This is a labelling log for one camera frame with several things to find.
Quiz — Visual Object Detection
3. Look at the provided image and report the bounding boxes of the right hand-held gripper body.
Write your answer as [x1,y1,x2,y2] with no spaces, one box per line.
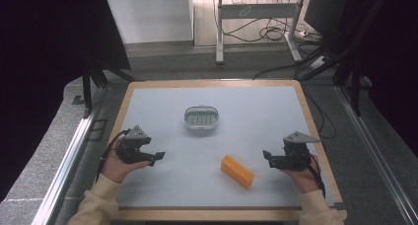
[278,130,321,173]

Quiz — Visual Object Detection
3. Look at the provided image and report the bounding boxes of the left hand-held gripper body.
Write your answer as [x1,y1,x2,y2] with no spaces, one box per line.
[115,124,153,165]

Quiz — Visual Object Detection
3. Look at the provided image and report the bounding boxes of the person's left hand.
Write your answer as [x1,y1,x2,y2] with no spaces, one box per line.
[101,136,151,185]

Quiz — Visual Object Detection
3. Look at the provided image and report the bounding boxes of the person's right hand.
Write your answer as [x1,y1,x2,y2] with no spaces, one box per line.
[280,153,322,195]

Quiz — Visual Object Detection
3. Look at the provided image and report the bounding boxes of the orange rectangular block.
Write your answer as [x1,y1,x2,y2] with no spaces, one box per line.
[220,154,256,190]

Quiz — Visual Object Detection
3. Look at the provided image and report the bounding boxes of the floor socket hatch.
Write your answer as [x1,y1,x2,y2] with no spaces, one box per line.
[88,118,108,142]

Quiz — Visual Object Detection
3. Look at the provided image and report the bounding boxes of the clear plastic container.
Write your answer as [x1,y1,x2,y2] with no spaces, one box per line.
[183,104,221,131]

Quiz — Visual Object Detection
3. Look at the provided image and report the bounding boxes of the black metal stand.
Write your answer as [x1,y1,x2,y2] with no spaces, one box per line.
[294,0,392,117]
[81,51,137,118]

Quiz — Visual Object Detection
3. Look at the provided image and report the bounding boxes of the white power strip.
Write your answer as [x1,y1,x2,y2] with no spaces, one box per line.
[308,54,327,70]

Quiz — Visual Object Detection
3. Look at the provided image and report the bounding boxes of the dark curtain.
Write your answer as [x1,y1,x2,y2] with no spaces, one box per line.
[356,0,418,159]
[0,0,132,202]

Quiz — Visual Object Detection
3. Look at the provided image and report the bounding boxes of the white cabinet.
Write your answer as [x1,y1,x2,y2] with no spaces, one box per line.
[105,0,195,44]

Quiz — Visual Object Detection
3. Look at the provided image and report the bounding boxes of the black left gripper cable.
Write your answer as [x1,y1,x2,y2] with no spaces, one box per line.
[95,128,132,184]

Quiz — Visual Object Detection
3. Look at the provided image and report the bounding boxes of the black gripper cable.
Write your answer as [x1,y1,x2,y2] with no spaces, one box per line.
[307,153,327,199]
[95,128,132,184]

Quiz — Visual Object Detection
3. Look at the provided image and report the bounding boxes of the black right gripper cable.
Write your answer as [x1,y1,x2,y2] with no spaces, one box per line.
[307,153,327,199]

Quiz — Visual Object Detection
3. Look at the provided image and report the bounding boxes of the black table cable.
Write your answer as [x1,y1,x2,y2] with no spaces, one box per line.
[304,86,337,140]

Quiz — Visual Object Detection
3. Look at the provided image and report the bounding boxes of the aluminium rail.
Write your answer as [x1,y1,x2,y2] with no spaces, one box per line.
[30,114,97,225]
[334,85,418,225]

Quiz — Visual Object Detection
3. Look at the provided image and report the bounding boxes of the black floor cables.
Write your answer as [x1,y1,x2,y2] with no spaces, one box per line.
[211,0,324,43]

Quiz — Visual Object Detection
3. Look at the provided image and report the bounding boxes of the white metal desk frame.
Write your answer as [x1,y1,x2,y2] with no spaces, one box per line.
[214,0,308,65]

